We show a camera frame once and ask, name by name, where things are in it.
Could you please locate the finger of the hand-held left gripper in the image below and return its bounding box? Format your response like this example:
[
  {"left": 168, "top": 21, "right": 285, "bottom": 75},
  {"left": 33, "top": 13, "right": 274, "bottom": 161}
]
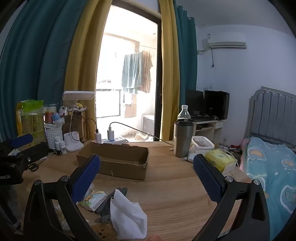
[
  {"left": 10, "top": 133, "right": 34, "bottom": 149},
  {"left": 20, "top": 142, "right": 49, "bottom": 168}
]

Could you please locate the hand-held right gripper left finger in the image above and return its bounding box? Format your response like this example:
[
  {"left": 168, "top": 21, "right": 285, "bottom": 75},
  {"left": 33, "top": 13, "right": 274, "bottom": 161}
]
[{"left": 23, "top": 154, "right": 101, "bottom": 241}]

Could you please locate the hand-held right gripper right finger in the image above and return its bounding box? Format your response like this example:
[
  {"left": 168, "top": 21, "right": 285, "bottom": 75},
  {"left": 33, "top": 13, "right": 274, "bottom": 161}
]
[{"left": 193, "top": 153, "right": 271, "bottom": 241}]

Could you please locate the cartoon print tissue pack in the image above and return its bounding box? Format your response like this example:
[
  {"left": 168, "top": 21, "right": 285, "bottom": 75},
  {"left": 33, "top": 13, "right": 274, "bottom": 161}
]
[{"left": 76, "top": 190, "right": 108, "bottom": 212}]

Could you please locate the grey patterned sock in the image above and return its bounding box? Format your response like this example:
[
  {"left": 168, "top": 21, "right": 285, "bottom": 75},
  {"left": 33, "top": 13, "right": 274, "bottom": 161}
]
[{"left": 94, "top": 187, "right": 128, "bottom": 224}]

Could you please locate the brown cardboard box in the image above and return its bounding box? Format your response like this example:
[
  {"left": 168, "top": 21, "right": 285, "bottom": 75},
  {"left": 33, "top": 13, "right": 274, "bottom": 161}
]
[{"left": 76, "top": 141, "right": 150, "bottom": 181}]

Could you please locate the white paper towel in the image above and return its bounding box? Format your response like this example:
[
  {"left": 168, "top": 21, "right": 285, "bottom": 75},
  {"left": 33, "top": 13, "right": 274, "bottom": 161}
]
[{"left": 110, "top": 189, "right": 148, "bottom": 240}]

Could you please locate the green yellow package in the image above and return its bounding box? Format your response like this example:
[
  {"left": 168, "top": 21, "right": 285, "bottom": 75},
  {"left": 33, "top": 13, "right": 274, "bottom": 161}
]
[{"left": 16, "top": 100, "right": 47, "bottom": 142}]

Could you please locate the yellow tissue pack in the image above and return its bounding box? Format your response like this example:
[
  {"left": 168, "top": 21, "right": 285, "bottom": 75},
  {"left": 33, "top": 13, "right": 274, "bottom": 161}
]
[{"left": 205, "top": 149, "right": 236, "bottom": 174}]

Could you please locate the white plastic basket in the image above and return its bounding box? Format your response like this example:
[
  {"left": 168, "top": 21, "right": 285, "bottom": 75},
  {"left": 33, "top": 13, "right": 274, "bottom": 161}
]
[{"left": 45, "top": 127, "right": 64, "bottom": 150}]

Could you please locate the white plastic container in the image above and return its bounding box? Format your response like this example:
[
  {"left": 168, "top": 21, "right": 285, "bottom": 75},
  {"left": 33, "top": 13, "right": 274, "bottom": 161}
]
[{"left": 191, "top": 136, "right": 215, "bottom": 155}]

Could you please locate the steel tumbler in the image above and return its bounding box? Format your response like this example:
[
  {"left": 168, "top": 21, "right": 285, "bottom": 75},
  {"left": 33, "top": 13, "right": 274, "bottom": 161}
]
[{"left": 174, "top": 119, "right": 194, "bottom": 158}]

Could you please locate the white power strip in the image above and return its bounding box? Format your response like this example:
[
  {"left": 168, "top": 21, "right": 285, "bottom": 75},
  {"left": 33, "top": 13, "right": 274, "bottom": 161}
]
[{"left": 102, "top": 137, "right": 127, "bottom": 145}]

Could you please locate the white computer desk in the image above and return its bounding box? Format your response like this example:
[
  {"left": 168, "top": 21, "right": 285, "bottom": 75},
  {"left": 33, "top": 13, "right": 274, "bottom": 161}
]
[{"left": 192, "top": 116, "right": 224, "bottom": 144}]

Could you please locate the bag of plush toys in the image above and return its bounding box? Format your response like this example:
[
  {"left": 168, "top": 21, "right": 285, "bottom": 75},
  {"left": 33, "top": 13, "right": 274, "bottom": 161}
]
[{"left": 59, "top": 103, "right": 87, "bottom": 114}]

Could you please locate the blue printed blanket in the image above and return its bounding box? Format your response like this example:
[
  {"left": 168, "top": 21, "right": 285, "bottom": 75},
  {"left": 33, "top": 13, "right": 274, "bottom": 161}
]
[{"left": 240, "top": 137, "right": 296, "bottom": 240}]

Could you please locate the white desk lamp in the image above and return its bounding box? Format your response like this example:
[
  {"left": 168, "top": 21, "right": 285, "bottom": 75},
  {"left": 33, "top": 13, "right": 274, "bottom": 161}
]
[{"left": 62, "top": 91, "right": 96, "bottom": 153}]

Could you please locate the clear water bottle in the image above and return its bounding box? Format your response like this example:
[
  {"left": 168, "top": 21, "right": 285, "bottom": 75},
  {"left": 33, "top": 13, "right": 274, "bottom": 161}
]
[{"left": 177, "top": 105, "right": 191, "bottom": 123}]

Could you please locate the black monitor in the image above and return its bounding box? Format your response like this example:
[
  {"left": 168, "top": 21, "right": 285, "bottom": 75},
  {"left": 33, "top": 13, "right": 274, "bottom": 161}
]
[
  {"left": 185, "top": 89, "right": 205, "bottom": 117},
  {"left": 204, "top": 90, "right": 230, "bottom": 120}
]

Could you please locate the grey balcony appliance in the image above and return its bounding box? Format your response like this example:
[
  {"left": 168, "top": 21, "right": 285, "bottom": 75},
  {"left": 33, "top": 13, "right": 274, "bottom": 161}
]
[{"left": 142, "top": 114, "right": 155, "bottom": 138}]

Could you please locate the teal curtain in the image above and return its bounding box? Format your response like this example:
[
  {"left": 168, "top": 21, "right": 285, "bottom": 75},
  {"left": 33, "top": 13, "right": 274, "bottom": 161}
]
[
  {"left": 0, "top": 0, "right": 89, "bottom": 142},
  {"left": 173, "top": 5, "right": 198, "bottom": 110}
]

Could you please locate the grey bed headboard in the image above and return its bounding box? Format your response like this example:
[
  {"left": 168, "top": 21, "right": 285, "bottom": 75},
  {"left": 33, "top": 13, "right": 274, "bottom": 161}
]
[{"left": 244, "top": 86, "right": 296, "bottom": 149}]

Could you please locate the yellow curtain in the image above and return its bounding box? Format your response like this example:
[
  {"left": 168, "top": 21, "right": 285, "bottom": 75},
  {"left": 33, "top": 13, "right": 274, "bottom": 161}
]
[
  {"left": 157, "top": 0, "right": 180, "bottom": 142},
  {"left": 63, "top": 0, "right": 113, "bottom": 141}
]

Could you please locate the light blue hanging towel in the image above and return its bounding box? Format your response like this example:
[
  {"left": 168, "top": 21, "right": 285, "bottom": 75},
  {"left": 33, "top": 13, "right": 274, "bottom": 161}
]
[{"left": 121, "top": 52, "right": 143, "bottom": 94}]

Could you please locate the beige hanging garment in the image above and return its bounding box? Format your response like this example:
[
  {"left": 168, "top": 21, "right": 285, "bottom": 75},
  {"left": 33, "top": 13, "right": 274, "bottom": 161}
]
[{"left": 138, "top": 50, "right": 153, "bottom": 93}]

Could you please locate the air conditioner pipe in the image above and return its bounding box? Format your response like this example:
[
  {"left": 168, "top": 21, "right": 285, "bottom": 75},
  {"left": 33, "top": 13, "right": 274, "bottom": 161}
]
[{"left": 196, "top": 38, "right": 215, "bottom": 68}]

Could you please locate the white air conditioner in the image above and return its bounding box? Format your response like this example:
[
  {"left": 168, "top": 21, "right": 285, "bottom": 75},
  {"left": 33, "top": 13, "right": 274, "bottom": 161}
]
[{"left": 206, "top": 32, "right": 247, "bottom": 49}]

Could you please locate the white cable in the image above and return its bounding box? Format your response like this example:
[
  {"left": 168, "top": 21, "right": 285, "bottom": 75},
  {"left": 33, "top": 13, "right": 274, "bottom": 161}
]
[{"left": 227, "top": 150, "right": 242, "bottom": 178}]

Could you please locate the black lamp cable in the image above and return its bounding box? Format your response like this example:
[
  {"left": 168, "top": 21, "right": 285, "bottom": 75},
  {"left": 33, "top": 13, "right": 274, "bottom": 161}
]
[{"left": 69, "top": 111, "right": 84, "bottom": 142}]

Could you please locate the black charging cable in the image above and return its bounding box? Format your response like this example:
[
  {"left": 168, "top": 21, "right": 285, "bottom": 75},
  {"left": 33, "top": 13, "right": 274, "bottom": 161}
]
[{"left": 83, "top": 118, "right": 99, "bottom": 141}]

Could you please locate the dark door frame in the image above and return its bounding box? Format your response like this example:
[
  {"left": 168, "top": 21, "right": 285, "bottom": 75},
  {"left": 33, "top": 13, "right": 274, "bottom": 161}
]
[{"left": 154, "top": 14, "right": 163, "bottom": 140}]

